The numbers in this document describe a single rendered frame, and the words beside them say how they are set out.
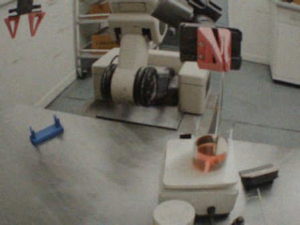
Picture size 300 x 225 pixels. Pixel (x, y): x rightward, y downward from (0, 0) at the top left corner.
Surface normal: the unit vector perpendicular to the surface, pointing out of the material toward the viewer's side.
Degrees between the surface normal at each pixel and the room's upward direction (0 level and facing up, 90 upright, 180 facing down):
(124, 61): 64
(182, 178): 0
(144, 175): 0
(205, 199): 90
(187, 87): 90
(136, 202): 0
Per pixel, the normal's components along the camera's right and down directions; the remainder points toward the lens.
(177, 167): -0.02, -0.86
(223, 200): -0.09, 0.51
